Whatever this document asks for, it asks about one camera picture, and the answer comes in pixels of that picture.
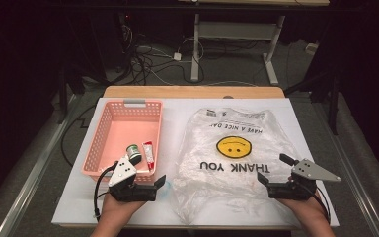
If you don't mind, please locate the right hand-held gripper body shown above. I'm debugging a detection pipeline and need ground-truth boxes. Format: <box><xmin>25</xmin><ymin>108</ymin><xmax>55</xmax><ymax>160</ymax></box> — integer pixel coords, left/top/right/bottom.
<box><xmin>265</xmin><ymin>157</ymin><xmax>342</xmax><ymax>201</ymax></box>

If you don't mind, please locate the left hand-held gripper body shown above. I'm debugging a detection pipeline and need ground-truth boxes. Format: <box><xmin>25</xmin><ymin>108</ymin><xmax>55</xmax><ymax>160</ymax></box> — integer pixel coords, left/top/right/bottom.
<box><xmin>108</xmin><ymin>154</ymin><xmax>158</xmax><ymax>202</ymax></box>

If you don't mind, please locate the small green round jar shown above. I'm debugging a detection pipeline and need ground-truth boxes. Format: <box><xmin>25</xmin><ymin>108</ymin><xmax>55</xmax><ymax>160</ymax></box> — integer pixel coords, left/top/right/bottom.
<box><xmin>125</xmin><ymin>143</ymin><xmax>140</xmax><ymax>158</ymax></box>

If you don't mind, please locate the red and white tube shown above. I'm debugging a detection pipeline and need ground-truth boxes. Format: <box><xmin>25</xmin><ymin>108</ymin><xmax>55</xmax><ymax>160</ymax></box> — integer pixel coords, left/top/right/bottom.
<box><xmin>141</xmin><ymin>140</ymin><xmax>156</xmax><ymax>171</ymax></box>

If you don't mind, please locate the pink plastic basket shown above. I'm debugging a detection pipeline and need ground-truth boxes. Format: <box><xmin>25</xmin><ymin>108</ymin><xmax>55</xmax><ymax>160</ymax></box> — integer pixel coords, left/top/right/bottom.
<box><xmin>81</xmin><ymin>99</ymin><xmax>164</xmax><ymax>184</ymax></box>

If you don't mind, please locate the clear printed plastic bag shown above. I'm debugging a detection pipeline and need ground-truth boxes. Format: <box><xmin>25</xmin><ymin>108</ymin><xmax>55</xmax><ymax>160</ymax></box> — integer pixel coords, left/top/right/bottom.
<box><xmin>171</xmin><ymin>107</ymin><xmax>303</xmax><ymax>225</ymax></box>

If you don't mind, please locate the person's right hand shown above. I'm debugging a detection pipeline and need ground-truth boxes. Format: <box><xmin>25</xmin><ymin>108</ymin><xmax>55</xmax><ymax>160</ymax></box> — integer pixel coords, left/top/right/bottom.
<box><xmin>277</xmin><ymin>193</ymin><xmax>330</xmax><ymax>228</ymax></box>

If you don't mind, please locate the person's left hand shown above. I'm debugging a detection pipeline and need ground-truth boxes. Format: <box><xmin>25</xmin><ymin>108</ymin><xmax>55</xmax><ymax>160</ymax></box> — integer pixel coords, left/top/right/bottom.
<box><xmin>98</xmin><ymin>193</ymin><xmax>146</xmax><ymax>227</ymax></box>

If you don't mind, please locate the white board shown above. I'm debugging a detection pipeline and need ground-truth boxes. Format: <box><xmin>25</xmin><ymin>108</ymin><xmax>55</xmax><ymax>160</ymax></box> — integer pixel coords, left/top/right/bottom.
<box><xmin>51</xmin><ymin>97</ymin><xmax>341</xmax><ymax>229</ymax></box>

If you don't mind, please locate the black stand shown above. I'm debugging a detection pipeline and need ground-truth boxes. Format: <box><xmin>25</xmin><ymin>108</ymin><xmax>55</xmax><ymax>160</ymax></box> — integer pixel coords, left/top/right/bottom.
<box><xmin>284</xmin><ymin>63</ymin><xmax>341</xmax><ymax>136</ymax></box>

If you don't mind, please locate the wooden table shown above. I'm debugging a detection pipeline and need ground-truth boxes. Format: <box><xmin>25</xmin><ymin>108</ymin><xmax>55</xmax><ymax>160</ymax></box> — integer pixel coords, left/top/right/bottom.
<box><xmin>58</xmin><ymin>85</ymin><xmax>331</xmax><ymax>231</ymax></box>

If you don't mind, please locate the small white box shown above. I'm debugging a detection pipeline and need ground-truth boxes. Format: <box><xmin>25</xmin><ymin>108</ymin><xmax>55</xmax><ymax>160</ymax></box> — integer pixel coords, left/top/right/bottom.
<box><xmin>304</xmin><ymin>41</ymin><xmax>321</xmax><ymax>56</ymax></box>

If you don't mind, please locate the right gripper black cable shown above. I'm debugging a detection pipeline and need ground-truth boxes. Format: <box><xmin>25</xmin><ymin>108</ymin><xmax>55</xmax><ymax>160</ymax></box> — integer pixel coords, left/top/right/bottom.
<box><xmin>310</xmin><ymin>188</ymin><xmax>332</xmax><ymax>225</ymax></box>

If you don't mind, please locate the metal floor rail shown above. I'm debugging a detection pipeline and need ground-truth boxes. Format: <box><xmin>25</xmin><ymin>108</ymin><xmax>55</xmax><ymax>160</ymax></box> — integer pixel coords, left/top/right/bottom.
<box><xmin>0</xmin><ymin>94</ymin><xmax>81</xmax><ymax>237</ymax></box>
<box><xmin>310</xmin><ymin>98</ymin><xmax>379</xmax><ymax>237</ymax></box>

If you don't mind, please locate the black floor cable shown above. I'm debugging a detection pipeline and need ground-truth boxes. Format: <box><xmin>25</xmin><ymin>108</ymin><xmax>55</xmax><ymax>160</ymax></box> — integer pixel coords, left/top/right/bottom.
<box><xmin>60</xmin><ymin>104</ymin><xmax>97</xmax><ymax>168</ymax></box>

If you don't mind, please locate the tangle of floor cables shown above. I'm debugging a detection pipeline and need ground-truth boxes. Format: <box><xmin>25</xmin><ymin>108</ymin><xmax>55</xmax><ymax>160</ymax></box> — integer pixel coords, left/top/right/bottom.
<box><xmin>116</xmin><ymin>19</ymin><xmax>206</xmax><ymax>87</ymax></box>

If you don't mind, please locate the white metal desk frame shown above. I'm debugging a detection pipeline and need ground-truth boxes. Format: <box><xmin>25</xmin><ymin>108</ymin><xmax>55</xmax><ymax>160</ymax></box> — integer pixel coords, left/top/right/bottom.
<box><xmin>189</xmin><ymin>13</ymin><xmax>286</xmax><ymax>87</ymax></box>

